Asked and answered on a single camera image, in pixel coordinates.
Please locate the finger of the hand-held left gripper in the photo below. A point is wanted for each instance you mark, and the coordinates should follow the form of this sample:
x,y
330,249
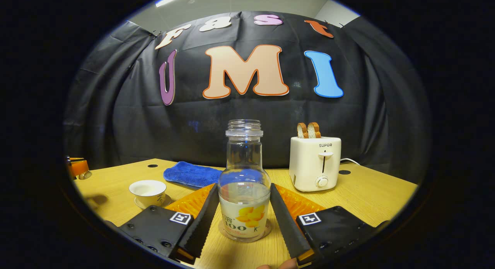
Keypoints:
x,y
77,167

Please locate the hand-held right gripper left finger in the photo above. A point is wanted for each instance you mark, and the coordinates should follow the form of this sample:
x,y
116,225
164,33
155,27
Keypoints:
x,y
201,226

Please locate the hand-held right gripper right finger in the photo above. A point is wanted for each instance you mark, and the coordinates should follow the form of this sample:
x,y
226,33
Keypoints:
x,y
288,226

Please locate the beige teacup lid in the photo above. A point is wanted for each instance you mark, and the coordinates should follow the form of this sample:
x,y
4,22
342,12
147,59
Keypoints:
x,y
86,175

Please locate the round cork coaster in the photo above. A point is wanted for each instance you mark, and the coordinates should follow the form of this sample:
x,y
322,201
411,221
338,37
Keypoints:
x,y
220,227

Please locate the clear glass water bottle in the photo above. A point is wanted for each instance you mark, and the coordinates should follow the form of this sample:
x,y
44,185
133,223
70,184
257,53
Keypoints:
x,y
244,207

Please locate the beige ceramic teacup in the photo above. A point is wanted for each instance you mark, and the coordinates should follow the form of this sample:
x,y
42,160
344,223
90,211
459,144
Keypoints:
x,y
149,193

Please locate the beige ceramic saucer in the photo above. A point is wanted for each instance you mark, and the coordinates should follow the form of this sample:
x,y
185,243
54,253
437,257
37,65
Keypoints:
x,y
168,201

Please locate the blue folded towel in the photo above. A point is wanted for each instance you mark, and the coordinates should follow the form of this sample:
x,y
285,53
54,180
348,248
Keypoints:
x,y
189,174

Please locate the white toaster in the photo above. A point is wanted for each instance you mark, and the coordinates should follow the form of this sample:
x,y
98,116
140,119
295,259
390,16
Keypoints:
x,y
309,164

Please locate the black backdrop cloth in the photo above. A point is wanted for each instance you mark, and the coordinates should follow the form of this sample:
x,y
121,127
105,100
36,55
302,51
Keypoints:
x,y
135,125

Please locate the toast bread slice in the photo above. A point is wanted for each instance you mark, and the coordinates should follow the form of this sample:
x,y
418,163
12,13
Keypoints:
x,y
302,130
314,129

